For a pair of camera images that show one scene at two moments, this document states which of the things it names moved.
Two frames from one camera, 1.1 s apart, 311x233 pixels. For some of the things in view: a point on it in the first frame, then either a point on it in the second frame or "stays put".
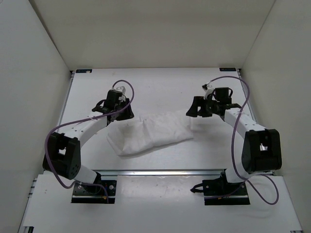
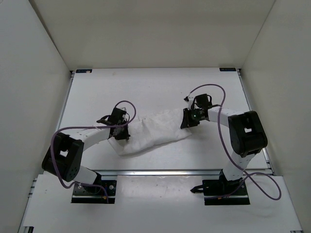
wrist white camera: [208, 89] → [189, 100]
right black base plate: [218, 191] stays put
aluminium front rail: [163, 173] stays put
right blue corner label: [228, 69] stays put
